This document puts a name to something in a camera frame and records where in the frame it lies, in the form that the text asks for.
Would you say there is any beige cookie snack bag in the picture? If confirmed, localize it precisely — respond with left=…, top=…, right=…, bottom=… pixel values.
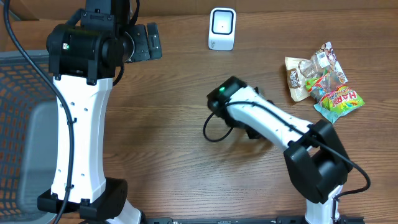
left=285, top=42, right=348, bottom=102

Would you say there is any green snack bag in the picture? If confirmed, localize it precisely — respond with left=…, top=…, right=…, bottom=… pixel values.
left=305, top=70, right=365, bottom=117

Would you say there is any teal snack packet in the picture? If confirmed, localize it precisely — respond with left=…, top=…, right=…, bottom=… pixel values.
left=313, top=103, right=341, bottom=124

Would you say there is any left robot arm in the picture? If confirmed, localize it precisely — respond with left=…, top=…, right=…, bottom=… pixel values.
left=37, top=1, right=162, bottom=223

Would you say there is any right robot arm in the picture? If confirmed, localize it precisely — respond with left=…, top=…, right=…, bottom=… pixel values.
left=207, top=77, right=353, bottom=223

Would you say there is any white barcode scanner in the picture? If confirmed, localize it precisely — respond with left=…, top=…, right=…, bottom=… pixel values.
left=208, top=7, right=236, bottom=51

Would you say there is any grey plastic mesh basket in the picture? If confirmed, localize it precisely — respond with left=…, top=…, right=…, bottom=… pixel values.
left=1, top=51, right=58, bottom=223

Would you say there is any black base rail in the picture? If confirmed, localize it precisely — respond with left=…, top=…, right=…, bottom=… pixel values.
left=136, top=215, right=365, bottom=224

